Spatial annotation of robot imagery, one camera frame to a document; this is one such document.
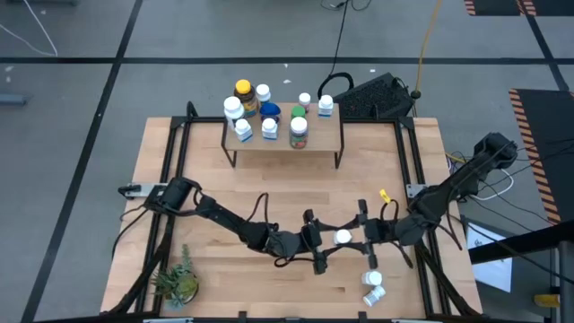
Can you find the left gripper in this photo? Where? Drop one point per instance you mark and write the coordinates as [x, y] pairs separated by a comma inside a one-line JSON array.
[[289, 244]]

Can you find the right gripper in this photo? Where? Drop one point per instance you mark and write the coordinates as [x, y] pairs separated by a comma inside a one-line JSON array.
[[390, 232]]

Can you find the white Trader Joe's pill bottle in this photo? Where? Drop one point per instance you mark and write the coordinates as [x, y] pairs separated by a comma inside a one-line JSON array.
[[263, 89], [269, 123], [371, 278], [242, 125], [374, 296], [326, 101], [343, 236]]

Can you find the clear gummies bottle white cap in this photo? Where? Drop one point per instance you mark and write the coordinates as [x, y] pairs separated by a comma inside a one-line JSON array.
[[298, 125]]

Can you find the green-capped caffeine bottle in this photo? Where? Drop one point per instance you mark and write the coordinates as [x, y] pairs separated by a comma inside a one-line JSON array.
[[298, 111]]

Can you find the blue-capped vitamin bottle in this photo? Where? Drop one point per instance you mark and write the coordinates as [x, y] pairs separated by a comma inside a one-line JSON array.
[[270, 109]]

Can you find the large white pill bottle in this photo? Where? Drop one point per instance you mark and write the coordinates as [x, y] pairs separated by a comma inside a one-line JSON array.
[[232, 103]]

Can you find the amber bottle yellow cap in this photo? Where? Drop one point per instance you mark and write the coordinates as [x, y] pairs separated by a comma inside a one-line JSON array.
[[242, 86]]

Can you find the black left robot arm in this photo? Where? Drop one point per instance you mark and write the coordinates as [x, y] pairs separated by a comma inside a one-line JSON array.
[[224, 217]]

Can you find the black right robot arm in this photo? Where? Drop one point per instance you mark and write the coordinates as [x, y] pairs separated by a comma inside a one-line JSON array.
[[453, 184]]

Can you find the wooden shelf black metal legs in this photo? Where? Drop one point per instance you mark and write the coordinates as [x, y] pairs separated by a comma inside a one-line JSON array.
[[323, 137]]

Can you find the black perforated computer case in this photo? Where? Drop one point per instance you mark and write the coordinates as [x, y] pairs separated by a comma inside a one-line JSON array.
[[372, 96]]

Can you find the white paper sheet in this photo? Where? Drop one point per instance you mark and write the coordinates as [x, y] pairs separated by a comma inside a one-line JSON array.
[[491, 269]]

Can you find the green succulent plant in pot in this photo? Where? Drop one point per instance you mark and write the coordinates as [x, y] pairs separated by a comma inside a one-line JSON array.
[[179, 282]]

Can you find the black metal beam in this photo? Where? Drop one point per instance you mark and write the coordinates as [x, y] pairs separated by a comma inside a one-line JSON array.
[[520, 244]]

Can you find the yellow floor object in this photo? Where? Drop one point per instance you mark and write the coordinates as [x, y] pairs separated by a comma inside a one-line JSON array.
[[547, 300]]

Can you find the black mat hazard stripe edge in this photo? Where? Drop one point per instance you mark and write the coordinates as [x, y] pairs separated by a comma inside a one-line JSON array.
[[498, 6], [551, 134]]

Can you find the grey floor block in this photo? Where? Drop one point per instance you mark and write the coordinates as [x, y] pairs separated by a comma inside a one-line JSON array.
[[11, 98]]

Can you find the black metal rig frame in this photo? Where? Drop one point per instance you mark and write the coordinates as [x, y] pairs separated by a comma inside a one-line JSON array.
[[202, 119]]

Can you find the grey metal post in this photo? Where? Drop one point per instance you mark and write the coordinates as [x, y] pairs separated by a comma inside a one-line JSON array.
[[566, 287]]

